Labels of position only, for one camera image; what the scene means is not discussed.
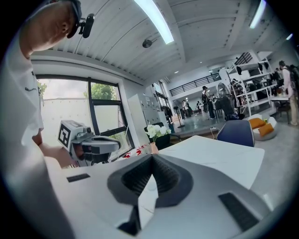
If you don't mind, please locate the black office chair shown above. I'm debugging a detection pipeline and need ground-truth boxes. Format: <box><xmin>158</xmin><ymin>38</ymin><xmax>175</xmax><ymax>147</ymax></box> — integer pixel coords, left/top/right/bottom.
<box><xmin>143</xmin><ymin>122</ymin><xmax>182</xmax><ymax>150</ymax></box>

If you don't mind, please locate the white locker cabinet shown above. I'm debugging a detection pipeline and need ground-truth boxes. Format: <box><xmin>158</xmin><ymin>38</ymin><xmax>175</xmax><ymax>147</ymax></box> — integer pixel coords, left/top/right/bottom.
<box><xmin>128</xmin><ymin>93</ymin><xmax>162</xmax><ymax>141</ymax></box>

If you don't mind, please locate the person's head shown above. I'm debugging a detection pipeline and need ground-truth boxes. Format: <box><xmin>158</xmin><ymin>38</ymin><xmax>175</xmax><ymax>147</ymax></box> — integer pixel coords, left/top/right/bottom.
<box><xmin>18</xmin><ymin>0</ymin><xmax>82</xmax><ymax>59</ymax></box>

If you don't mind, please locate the large round fan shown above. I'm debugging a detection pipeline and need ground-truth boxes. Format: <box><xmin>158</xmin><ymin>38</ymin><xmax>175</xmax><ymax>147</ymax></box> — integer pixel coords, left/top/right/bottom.
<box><xmin>217</xmin><ymin>82</ymin><xmax>232</xmax><ymax>105</ymax></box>

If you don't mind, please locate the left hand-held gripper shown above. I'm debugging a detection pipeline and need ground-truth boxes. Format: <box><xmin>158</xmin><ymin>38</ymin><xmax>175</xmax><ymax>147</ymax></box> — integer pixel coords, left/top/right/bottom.
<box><xmin>57</xmin><ymin>119</ymin><xmax>122</xmax><ymax>167</ymax></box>

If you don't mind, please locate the white flower bouquet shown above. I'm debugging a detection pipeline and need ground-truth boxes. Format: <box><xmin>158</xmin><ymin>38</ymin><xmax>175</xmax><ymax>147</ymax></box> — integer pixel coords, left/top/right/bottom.
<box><xmin>143</xmin><ymin>124</ymin><xmax>172</xmax><ymax>143</ymax></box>

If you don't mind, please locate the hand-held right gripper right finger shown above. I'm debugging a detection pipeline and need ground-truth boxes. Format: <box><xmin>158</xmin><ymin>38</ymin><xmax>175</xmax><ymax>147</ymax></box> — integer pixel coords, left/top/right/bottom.
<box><xmin>142</xmin><ymin>154</ymin><xmax>273</xmax><ymax>239</ymax></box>

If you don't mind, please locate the white desk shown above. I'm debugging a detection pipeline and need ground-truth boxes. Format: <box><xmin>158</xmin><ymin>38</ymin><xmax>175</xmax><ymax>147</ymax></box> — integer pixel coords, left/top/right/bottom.
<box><xmin>269</xmin><ymin>95</ymin><xmax>292</xmax><ymax>118</ymax></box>

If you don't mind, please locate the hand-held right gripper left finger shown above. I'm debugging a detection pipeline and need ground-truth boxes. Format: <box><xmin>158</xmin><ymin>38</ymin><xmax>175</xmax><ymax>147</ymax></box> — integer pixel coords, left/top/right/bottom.
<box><xmin>61</xmin><ymin>153</ymin><xmax>154</xmax><ymax>239</ymax></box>

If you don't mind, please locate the white marble table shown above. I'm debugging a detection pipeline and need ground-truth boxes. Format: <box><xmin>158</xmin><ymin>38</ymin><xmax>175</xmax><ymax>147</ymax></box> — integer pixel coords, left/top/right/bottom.
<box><xmin>137</xmin><ymin>134</ymin><xmax>266</xmax><ymax>231</ymax></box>

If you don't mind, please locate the pink vase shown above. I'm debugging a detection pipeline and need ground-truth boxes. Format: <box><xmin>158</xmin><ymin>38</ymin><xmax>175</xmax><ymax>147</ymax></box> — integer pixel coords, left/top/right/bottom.
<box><xmin>149</xmin><ymin>141</ymin><xmax>160</xmax><ymax>155</ymax></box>

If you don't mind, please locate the white storage shelf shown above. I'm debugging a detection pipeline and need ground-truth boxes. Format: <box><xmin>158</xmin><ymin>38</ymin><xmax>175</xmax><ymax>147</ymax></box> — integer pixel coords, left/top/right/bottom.
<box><xmin>225</xmin><ymin>57</ymin><xmax>276</xmax><ymax>115</ymax></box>

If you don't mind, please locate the long ceiling light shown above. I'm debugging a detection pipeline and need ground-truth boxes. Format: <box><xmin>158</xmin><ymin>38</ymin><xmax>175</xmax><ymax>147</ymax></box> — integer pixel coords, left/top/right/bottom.
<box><xmin>133</xmin><ymin>0</ymin><xmax>175</xmax><ymax>45</ymax></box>
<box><xmin>248</xmin><ymin>0</ymin><xmax>267</xmax><ymax>29</ymax></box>

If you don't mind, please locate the white round lounge seat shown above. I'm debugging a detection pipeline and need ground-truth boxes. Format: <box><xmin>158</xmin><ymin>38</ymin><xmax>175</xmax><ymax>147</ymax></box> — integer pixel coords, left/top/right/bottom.
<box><xmin>248</xmin><ymin>114</ymin><xmax>279</xmax><ymax>141</ymax></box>

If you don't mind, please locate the orange cushion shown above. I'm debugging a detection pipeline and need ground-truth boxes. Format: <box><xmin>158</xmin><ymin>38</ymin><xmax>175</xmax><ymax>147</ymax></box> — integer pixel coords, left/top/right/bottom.
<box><xmin>249</xmin><ymin>118</ymin><xmax>267</xmax><ymax>129</ymax></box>
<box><xmin>258</xmin><ymin>123</ymin><xmax>275</xmax><ymax>137</ymax></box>

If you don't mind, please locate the black head-mounted camera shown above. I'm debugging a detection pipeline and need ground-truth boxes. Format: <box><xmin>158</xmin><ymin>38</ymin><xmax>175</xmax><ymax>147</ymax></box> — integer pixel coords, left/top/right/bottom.
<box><xmin>78</xmin><ymin>13</ymin><xmax>96</xmax><ymax>39</ymax></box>

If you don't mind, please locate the person's white shirt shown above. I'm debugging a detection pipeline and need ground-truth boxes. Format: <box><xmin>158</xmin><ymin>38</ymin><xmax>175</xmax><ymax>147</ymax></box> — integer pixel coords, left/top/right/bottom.
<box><xmin>0</xmin><ymin>46</ymin><xmax>45</xmax><ymax>169</ymax></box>

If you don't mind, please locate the blue chair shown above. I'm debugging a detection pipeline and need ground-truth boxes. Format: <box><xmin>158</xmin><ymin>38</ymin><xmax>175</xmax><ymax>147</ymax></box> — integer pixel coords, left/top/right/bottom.
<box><xmin>216</xmin><ymin>119</ymin><xmax>256</xmax><ymax>148</ymax></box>

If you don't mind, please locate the black standing fan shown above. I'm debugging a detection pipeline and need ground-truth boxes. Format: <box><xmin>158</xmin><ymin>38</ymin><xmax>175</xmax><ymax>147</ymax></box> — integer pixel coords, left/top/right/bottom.
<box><xmin>173</xmin><ymin>106</ymin><xmax>185</xmax><ymax>129</ymax></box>

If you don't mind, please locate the round grey ceiling fixture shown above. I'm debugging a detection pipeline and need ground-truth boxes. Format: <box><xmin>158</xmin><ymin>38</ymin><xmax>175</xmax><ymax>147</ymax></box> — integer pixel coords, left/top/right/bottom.
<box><xmin>142</xmin><ymin>38</ymin><xmax>158</xmax><ymax>49</ymax></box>

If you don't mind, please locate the black window frame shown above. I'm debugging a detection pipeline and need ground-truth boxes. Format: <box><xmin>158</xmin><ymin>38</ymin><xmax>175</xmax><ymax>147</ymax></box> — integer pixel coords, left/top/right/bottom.
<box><xmin>36</xmin><ymin>74</ymin><xmax>135</xmax><ymax>162</ymax></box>

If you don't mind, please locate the person's left hand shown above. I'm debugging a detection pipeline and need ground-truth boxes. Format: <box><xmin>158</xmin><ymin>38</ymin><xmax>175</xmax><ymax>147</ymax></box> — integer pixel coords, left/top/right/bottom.
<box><xmin>76</xmin><ymin>143</ymin><xmax>85</xmax><ymax>160</ymax></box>

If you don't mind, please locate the black railing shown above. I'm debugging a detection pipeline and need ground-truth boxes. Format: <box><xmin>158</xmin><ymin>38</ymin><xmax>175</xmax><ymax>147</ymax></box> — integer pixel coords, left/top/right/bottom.
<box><xmin>169</xmin><ymin>73</ymin><xmax>221</xmax><ymax>97</ymax></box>

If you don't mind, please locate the person's left forearm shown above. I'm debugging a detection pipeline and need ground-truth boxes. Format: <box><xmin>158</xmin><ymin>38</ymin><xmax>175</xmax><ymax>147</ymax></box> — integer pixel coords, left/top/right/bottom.
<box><xmin>32</xmin><ymin>134</ymin><xmax>78</xmax><ymax>169</ymax></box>

